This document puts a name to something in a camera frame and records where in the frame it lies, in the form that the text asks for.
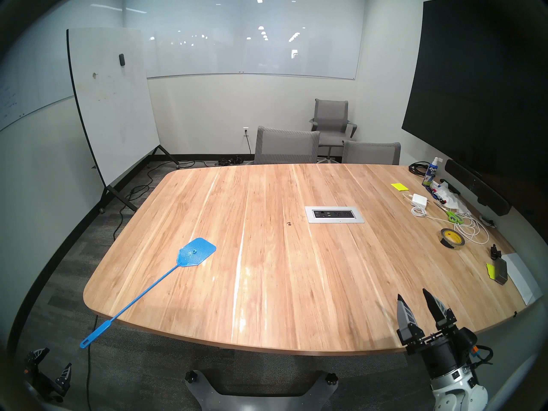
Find white charger cable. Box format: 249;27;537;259
402;193;490;245

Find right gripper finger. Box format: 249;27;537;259
397;294;425;346
423;288;459;334

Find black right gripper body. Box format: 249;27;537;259
404;324;464;379

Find black video sound bar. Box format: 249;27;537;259
444;159;512;217

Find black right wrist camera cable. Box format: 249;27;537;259
471;345;494;369

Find black looped floor cable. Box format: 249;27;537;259
124;158;206;201

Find green handled scissors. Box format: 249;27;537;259
433;201;465;225

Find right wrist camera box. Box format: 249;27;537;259
459;327;479;356

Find brown packing tape roll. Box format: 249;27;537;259
440;228;465;250

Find whiteboard cleaner spray bottle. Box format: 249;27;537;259
422;157;443;187

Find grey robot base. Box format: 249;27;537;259
185;369;339;411

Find glass wall whiteboard with writing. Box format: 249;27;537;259
0;12;125;132

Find white mobile whiteboard on stand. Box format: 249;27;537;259
66;28;180;214

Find wide glass wall whiteboard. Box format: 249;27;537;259
123;0;366;80

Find silver table power outlet box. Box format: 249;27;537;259
304;206;365;224

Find grey office chair with armrests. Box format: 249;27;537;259
309;99;357;162

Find white plastic bag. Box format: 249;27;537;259
435;183;471;214

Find large black wall screen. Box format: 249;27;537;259
401;0;548;209

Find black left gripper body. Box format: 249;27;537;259
25;363;66;404

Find grey mesh office chair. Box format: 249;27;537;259
254;126;321;165
342;140;402;165

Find black cable bundle with cord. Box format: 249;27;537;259
214;133;252;166

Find blue plastic fly swatter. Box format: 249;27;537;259
80;238;217;349

